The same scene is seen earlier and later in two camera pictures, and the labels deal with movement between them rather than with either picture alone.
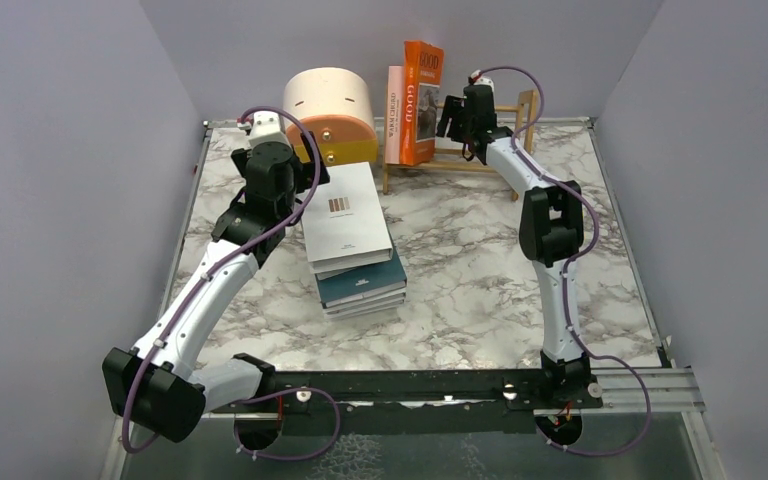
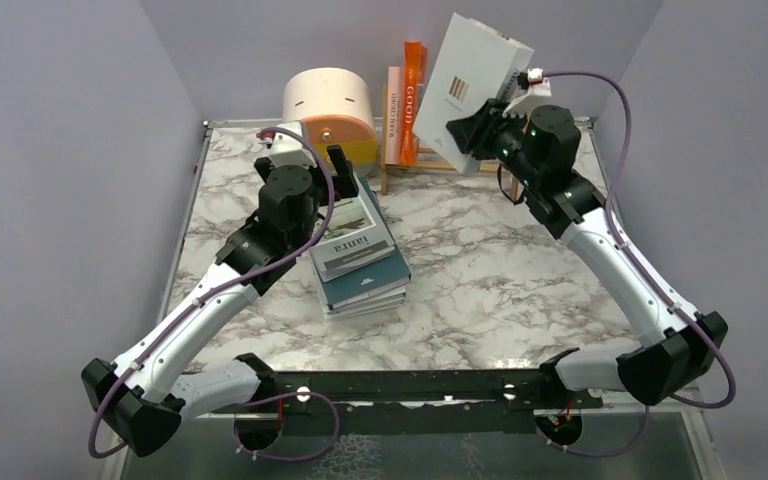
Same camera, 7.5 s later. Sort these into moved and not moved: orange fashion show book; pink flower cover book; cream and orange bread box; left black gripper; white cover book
Moved: white cover book; left black gripper
Not moved: pink flower cover book; cream and orange bread box; orange fashion show book
